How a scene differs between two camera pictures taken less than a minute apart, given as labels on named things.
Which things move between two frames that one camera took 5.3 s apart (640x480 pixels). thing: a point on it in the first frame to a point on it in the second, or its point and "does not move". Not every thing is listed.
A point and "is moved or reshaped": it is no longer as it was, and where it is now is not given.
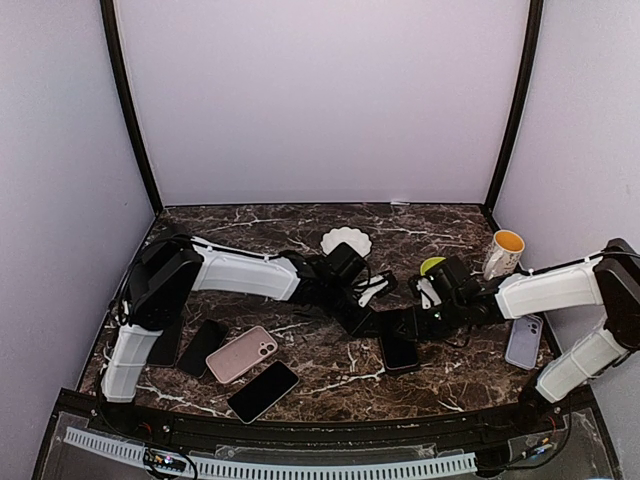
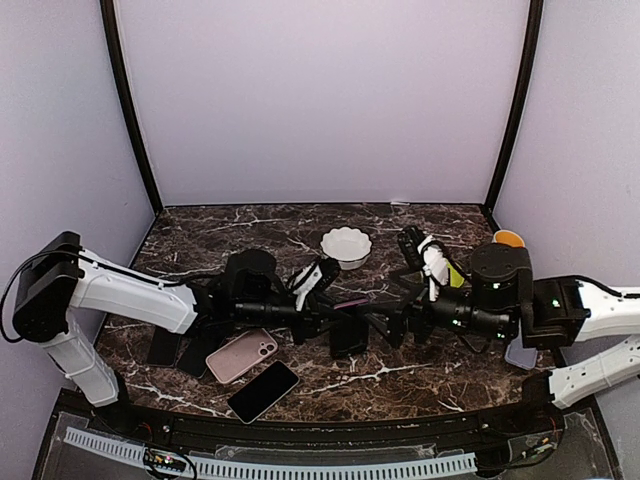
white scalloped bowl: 348,235 does not move
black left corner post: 129,100 does not move
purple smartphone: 399,353 is moved or reshaped
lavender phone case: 524,341 does not move
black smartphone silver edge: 263,391 does not move
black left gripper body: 349,323 to 308,305
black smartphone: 400,355 to 348,336
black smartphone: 208,336 does not move
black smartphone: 164,349 does not move
